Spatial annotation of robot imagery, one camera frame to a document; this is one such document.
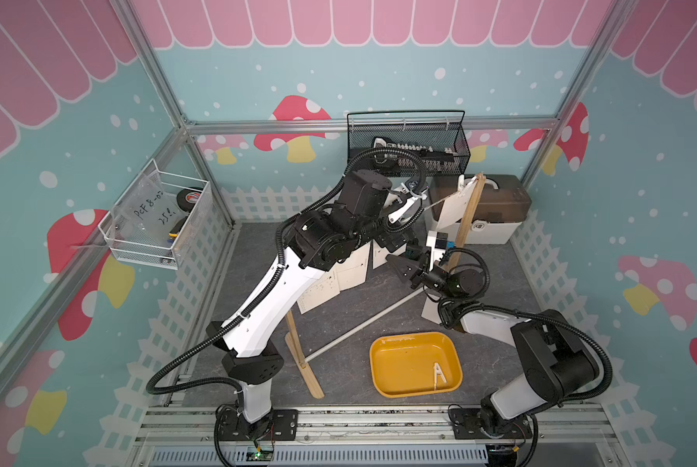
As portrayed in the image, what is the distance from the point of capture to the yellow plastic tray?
0.81 meters

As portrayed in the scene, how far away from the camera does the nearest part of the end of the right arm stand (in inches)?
26.9

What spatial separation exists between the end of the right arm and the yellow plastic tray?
193 mm

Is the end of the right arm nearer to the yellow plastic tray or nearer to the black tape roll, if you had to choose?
the yellow plastic tray
